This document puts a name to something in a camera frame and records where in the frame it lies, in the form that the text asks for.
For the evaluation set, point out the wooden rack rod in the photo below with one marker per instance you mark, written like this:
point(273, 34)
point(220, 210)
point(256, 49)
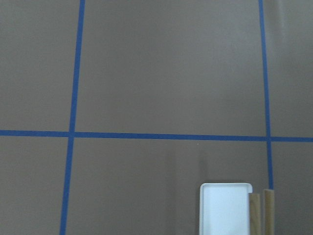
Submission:
point(255, 214)
point(269, 212)

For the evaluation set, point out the white rack base tray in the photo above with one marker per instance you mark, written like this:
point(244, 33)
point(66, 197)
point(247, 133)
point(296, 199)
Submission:
point(224, 208)

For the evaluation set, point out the wooden rack rod rear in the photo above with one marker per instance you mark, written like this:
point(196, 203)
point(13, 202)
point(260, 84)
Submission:
point(269, 212)

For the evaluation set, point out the wooden rack rod front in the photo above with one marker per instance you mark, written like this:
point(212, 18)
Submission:
point(255, 214)

